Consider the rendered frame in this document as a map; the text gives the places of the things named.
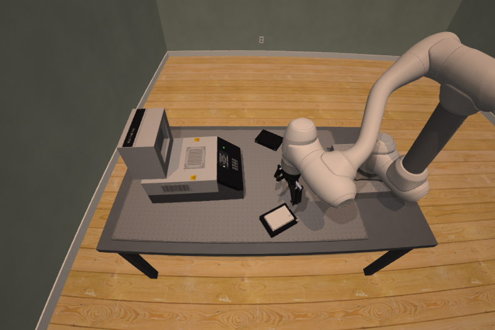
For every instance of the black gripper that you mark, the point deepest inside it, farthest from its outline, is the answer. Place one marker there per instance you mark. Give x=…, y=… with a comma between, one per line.
x=295, y=188

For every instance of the beige lab instrument with lid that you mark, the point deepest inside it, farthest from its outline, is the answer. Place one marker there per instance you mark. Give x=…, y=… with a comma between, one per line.
x=180, y=169

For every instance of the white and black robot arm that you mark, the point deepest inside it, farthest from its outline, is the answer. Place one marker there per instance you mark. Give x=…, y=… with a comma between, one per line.
x=467, y=78

